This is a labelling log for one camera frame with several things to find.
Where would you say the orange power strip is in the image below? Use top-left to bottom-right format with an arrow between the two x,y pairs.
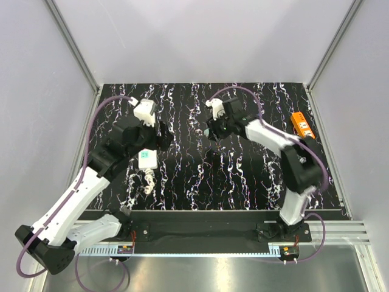
291,112 -> 315,139

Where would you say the aluminium frame post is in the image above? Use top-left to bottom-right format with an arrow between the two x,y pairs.
44,0 -> 100,94
306,0 -> 364,91

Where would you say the white multicolour power strip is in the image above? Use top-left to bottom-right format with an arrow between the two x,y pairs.
138,148 -> 158,170

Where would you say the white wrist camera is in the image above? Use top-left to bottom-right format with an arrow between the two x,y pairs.
205,98 -> 225,120
129,97 -> 156,127

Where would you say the white coiled strip cord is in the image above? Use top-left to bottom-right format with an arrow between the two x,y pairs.
142,167 -> 156,195

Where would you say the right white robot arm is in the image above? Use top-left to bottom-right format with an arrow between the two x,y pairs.
205,98 -> 328,241

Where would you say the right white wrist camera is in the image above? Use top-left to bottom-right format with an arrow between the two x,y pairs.
205,98 -> 225,120

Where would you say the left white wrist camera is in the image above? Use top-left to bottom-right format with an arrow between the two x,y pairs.
129,97 -> 156,127

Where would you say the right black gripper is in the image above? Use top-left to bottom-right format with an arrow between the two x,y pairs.
205,111 -> 234,143

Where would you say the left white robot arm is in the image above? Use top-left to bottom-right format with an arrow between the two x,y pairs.
15,116 -> 173,275

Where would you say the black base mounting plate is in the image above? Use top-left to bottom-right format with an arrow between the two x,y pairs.
72,209 -> 349,255

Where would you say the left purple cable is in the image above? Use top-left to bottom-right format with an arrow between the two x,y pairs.
16,96 -> 139,291

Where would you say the right aluminium frame post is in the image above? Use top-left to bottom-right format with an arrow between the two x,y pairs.
306,0 -> 364,91

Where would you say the white slotted cable duct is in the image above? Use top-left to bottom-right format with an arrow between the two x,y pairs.
80,242 -> 280,258

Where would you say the purple cable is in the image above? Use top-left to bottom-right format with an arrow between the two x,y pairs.
209,86 -> 331,264
16,96 -> 139,291

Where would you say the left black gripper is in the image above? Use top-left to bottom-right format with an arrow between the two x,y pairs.
126,117 -> 174,159

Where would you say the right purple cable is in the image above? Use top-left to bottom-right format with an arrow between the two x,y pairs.
209,86 -> 331,264

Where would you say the left aluminium frame post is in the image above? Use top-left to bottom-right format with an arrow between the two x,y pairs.
44,0 -> 100,94

